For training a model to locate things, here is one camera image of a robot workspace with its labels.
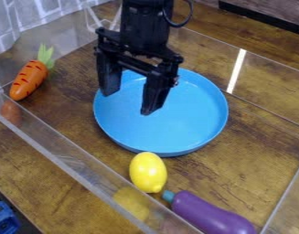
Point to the yellow toy lemon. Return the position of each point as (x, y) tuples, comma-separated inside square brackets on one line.
[(147, 172)]

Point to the clear acrylic enclosure wall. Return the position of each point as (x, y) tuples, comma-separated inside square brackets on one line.
[(64, 173)]

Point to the orange toy carrot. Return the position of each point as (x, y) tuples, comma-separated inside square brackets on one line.
[(32, 74)]

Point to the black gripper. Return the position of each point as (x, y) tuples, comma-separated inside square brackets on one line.
[(137, 48)]

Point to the purple toy eggplant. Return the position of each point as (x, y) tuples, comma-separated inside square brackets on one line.
[(211, 219)]

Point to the blue round tray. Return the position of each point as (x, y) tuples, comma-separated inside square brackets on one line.
[(177, 129)]

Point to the blue object at corner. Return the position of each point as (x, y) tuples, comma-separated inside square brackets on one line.
[(9, 223)]

